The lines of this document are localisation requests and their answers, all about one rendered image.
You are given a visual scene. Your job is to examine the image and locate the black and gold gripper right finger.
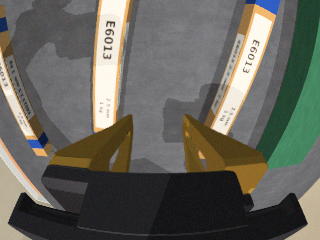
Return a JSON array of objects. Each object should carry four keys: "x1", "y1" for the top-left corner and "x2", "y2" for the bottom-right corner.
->
[{"x1": 183, "y1": 114, "x2": 268, "y2": 195}]

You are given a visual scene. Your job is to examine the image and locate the brown welding electrode pack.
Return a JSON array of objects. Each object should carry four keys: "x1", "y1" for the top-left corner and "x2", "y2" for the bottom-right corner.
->
[{"x1": 0, "y1": 5, "x2": 53, "y2": 156}]

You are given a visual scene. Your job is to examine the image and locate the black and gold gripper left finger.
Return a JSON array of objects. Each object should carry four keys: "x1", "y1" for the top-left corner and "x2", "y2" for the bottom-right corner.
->
[{"x1": 48, "y1": 114, "x2": 134, "y2": 172}]

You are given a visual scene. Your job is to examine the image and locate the low green platform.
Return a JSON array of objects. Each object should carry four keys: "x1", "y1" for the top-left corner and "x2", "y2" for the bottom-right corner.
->
[{"x1": 256, "y1": 0, "x2": 320, "y2": 169}]

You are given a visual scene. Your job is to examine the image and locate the brown flat pack with blue bands and white label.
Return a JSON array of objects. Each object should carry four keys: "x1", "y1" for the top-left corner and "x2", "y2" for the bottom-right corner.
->
[{"x1": 93, "y1": 0, "x2": 133, "y2": 133}]

